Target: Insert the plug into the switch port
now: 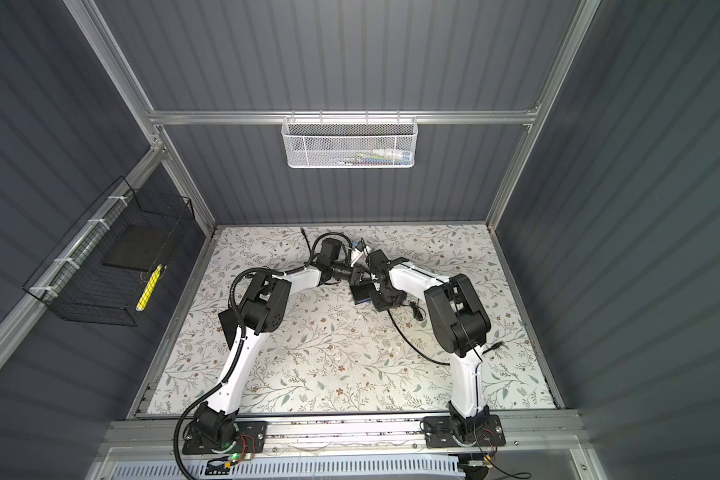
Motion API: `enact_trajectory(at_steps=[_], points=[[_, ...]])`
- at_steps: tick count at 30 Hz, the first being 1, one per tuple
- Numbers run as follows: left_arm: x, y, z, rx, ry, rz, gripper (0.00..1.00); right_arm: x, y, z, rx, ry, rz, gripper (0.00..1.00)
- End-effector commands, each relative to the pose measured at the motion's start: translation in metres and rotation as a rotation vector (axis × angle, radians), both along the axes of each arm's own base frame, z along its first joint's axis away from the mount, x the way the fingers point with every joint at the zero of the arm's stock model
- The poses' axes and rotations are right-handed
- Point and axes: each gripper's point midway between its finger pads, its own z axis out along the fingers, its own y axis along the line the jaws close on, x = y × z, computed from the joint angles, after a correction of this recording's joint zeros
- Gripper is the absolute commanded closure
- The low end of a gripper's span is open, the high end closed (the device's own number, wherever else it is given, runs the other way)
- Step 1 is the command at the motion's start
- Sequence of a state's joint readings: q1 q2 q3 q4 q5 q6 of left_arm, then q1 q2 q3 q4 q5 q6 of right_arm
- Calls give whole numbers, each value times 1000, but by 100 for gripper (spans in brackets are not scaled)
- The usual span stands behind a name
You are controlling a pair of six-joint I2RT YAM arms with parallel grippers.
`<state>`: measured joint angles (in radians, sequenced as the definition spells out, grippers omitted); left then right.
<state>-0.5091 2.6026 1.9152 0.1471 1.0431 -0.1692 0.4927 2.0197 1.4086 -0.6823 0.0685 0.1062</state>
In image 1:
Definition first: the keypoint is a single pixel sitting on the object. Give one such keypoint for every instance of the white wire mesh basket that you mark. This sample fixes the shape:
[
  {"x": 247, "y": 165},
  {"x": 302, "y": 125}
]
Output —
[{"x": 312, "y": 145}]

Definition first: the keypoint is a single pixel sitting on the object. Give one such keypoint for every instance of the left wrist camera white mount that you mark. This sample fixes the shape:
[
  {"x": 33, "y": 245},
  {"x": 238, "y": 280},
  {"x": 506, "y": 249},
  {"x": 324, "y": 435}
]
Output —
[{"x": 358, "y": 252}]

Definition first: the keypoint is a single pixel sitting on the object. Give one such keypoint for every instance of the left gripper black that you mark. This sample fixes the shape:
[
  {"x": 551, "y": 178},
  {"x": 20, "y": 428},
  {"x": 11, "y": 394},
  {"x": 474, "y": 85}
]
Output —
[{"x": 356, "y": 276}]

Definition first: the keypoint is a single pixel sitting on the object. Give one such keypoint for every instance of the yellow marker pen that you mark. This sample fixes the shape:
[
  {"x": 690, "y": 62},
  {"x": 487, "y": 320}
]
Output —
[{"x": 149, "y": 288}]

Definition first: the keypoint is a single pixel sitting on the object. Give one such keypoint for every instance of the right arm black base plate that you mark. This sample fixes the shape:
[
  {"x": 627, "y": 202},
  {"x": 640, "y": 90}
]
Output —
[{"x": 442, "y": 432}]

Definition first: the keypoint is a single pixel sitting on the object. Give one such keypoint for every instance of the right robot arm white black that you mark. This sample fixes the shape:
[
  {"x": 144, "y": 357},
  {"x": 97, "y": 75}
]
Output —
[{"x": 459, "y": 323}]

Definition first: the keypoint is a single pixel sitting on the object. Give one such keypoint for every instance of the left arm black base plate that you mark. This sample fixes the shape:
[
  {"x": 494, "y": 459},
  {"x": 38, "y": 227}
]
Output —
[{"x": 232, "y": 437}]

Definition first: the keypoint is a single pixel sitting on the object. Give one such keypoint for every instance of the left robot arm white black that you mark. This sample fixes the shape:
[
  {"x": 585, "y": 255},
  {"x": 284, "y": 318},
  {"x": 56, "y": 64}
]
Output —
[{"x": 257, "y": 303}]

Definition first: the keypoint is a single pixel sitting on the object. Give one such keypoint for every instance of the white ventilated cable duct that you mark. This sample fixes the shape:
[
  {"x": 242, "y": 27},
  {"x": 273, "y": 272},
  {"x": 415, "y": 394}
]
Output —
[{"x": 415, "y": 466}]

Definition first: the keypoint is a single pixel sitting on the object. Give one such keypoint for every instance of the markers in white basket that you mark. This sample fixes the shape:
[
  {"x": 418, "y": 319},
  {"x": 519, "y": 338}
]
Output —
[{"x": 386, "y": 157}]

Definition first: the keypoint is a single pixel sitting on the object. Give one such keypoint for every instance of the black ribbed network switch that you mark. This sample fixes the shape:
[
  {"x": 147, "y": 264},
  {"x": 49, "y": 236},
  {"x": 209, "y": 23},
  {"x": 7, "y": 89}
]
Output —
[{"x": 363, "y": 293}]

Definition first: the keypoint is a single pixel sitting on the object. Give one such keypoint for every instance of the black wire basket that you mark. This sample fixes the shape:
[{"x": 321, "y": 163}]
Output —
[{"x": 108, "y": 272}]

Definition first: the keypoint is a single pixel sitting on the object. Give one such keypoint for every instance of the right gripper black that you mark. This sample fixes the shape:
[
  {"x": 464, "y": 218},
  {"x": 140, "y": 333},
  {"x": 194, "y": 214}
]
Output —
[{"x": 380, "y": 305}]

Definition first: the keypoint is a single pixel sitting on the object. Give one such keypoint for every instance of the black foam pad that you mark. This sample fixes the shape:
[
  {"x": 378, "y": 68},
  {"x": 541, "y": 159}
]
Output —
[{"x": 140, "y": 249}]

